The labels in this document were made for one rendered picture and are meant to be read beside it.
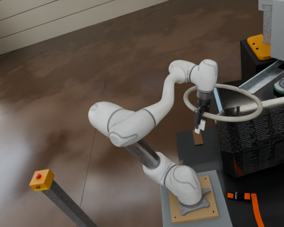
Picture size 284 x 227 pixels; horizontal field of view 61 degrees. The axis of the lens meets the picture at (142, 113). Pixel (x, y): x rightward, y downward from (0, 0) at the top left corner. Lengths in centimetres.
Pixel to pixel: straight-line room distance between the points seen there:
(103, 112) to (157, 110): 23
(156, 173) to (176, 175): 13
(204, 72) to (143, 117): 47
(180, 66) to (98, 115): 55
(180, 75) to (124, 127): 54
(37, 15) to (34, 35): 70
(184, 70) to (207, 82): 15
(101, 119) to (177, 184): 60
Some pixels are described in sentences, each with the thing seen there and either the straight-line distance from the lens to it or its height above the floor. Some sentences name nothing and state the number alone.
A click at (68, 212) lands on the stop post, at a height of 63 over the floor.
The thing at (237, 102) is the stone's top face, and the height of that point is 87.
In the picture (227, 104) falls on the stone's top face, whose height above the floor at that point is 87.
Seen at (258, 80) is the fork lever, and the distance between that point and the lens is 192.
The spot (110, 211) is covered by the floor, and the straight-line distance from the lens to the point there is 277.
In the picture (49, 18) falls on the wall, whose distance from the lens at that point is 861.
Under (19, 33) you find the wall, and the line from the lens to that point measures 918.
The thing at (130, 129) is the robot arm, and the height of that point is 163.
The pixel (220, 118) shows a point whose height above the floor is 125.
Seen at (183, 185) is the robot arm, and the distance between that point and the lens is 137.
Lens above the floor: 224
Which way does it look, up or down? 38 degrees down
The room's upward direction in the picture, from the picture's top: 22 degrees counter-clockwise
